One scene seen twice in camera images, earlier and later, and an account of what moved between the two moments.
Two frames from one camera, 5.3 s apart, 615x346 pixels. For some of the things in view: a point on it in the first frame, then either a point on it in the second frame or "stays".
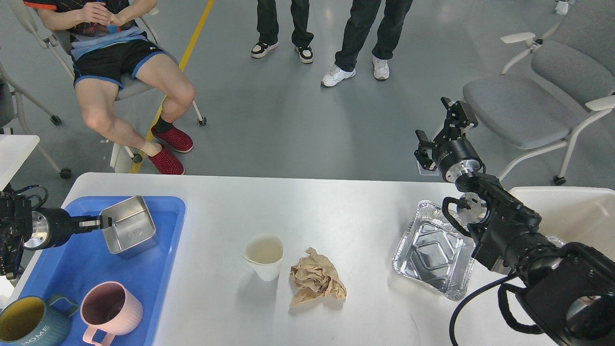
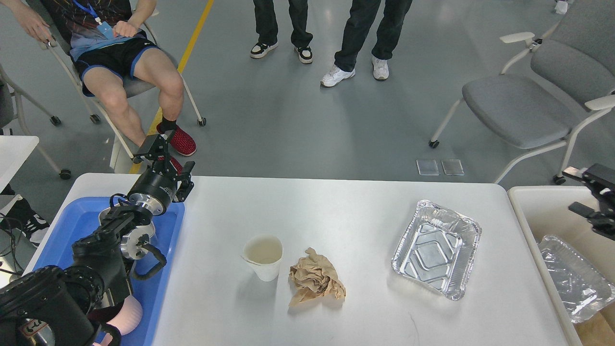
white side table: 14,150 stays
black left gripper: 50,227 → 159,186
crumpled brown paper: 315,276 stays
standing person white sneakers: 363,14 stays
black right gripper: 450,150 → 603,222
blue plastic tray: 85,257 stays
